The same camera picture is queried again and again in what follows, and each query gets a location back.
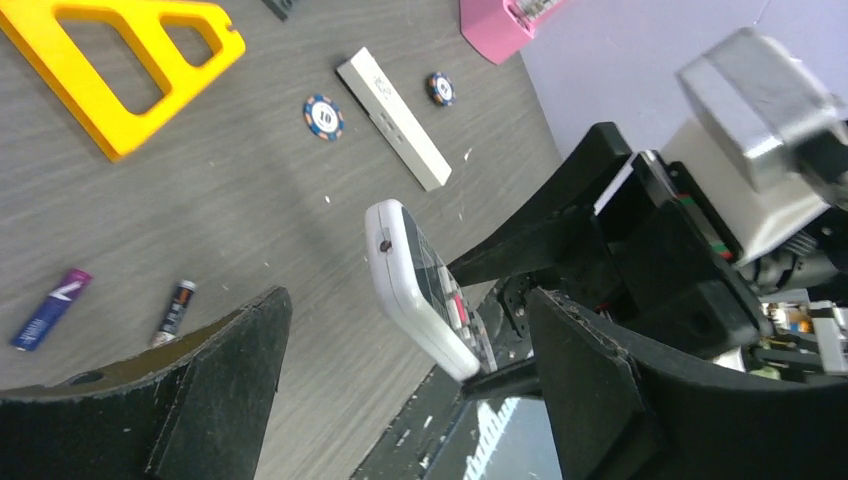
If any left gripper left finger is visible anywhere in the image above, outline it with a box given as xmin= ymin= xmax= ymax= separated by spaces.
xmin=1 ymin=286 xmax=293 ymax=479

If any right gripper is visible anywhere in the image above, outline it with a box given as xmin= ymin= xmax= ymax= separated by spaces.
xmin=448 ymin=122 xmax=772 ymax=359

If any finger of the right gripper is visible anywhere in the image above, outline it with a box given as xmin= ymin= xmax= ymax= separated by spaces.
xmin=460 ymin=357 xmax=540 ymax=400

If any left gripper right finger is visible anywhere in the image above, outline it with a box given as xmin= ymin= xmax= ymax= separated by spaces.
xmin=528 ymin=290 xmax=847 ymax=479

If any white remote control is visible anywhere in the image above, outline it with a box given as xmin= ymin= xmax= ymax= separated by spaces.
xmin=365 ymin=199 xmax=497 ymax=383

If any white remote battery cover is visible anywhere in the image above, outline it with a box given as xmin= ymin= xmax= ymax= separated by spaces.
xmin=336 ymin=46 xmax=452 ymax=191

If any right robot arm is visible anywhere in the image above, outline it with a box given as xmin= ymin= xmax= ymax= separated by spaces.
xmin=449 ymin=122 xmax=847 ymax=412

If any black battery right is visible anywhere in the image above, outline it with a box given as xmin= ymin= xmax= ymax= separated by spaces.
xmin=151 ymin=280 xmax=197 ymax=348

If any poker chip right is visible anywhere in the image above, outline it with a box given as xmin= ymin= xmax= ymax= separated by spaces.
xmin=427 ymin=72 xmax=456 ymax=106

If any poker chip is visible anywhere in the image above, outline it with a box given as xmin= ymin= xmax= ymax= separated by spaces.
xmin=303 ymin=94 xmax=345 ymax=142
xmin=427 ymin=72 xmax=456 ymax=106

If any blue purple battery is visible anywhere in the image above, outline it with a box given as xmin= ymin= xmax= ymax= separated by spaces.
xmin=11 ymin=268 xmax=92 ymax=352

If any pink metronome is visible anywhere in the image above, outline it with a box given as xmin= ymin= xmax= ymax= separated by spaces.
xmin=459 ymin=0 xmax=565 ymax=65

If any poker chip left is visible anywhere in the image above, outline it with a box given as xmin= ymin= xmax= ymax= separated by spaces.
xmin=303 ymin=94 xmax=345 ymax=142

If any grey lego baseplate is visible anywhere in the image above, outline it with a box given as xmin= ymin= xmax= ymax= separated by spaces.
xmin=262 ymin=0 xmax=298 ymax=22

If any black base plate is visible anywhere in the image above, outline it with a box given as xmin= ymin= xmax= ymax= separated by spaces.
xmin=351 ymin=367 xmax=516 ymax=480

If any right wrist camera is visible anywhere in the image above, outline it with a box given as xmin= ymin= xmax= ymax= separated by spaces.
xmin=660 ymin=27 xmax=847 ymax=265

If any yellow triangular frame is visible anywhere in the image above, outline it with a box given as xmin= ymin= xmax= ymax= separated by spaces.
xmin=1 ymin=1 xmax=247 ymax=165

